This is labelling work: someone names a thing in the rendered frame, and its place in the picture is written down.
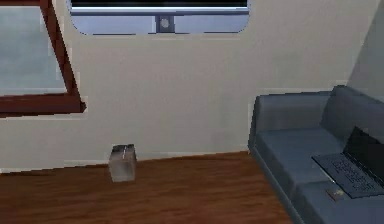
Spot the black open laptop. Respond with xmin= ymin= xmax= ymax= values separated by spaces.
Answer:
xmin=312 ymin=126 xmax=384 ymax=200

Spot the grey metal bin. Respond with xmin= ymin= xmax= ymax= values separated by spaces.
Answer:
xmin=108 ymin=143 xmax=137 ymax=183

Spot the white framed rounded window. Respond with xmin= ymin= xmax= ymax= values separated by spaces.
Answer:
xmin=68 ymin=0 xmax=252 ymax=36

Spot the grey blue sofa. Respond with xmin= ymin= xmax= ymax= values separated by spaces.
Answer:
xmin=248 ymin=85 xmax=384 ymax=224

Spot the brown framed window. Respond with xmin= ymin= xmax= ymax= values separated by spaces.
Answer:
xmin=0 ymin=0 xmax=87 ymax=118

